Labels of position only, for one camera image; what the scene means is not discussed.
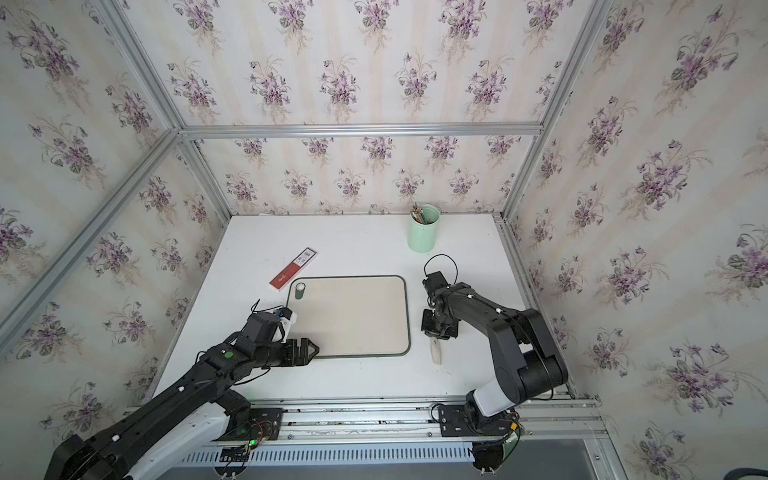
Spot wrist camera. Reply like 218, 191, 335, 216
422, 271, 450, 303
244, 307, 298, 343

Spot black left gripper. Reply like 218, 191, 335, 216
251, 337, 322, 371

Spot mint green pencil cup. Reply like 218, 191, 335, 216
407, 203, 441, 253

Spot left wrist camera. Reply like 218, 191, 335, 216
244, 307, 298, 343

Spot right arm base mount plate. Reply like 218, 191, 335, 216
429, 403, 519, 438

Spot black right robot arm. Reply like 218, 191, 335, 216
421, 272, 569, 419

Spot coloured pencils in cup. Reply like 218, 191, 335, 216
411, 203, 426, 225

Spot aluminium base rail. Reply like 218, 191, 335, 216
178, 397, 607, 471

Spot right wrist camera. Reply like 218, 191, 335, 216
422, 271, 450, 303

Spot red rectangular box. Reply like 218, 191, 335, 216
269, 247, 318, 291

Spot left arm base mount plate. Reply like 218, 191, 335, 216
215, 408, 284, 442

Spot beige green-rimmed cutting board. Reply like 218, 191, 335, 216
286, 275, 411, 358

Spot aluminium frame profiles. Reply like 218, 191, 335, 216
1, 1, 612, 355

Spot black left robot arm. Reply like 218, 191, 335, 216
44, 332, 320, 479

